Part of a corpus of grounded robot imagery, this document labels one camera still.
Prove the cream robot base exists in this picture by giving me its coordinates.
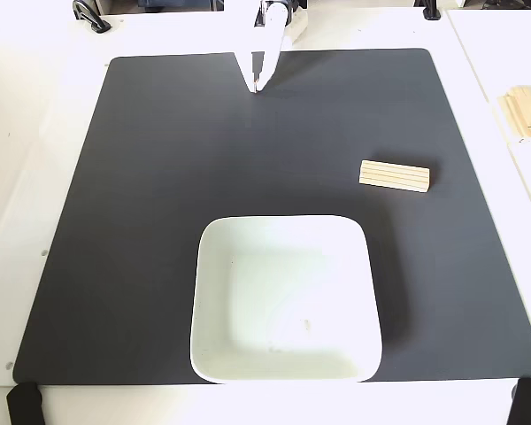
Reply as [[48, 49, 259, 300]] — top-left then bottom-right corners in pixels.
[[287, 11, 310, 45]]

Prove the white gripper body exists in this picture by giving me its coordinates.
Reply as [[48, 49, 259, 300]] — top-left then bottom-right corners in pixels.
[[252, 0, 270, 27]]

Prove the white square plate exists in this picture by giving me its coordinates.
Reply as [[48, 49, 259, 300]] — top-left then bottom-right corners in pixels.
[[189, 214, 384, 384]]

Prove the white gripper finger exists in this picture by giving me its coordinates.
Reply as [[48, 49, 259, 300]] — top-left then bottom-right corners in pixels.
[[256, 0, 294, 92], [233, 50, 259, 94]]

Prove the grooved wooden block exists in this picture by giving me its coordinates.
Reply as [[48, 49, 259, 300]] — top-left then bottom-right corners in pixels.
[[358, 159, 431, 195]]

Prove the white work board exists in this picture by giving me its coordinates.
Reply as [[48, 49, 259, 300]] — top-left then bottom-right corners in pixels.
[[0, 8, 531, 387]]

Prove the black rubber mat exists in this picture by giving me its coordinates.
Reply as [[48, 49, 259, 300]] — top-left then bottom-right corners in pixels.
[[12, 47, 531, 385]]

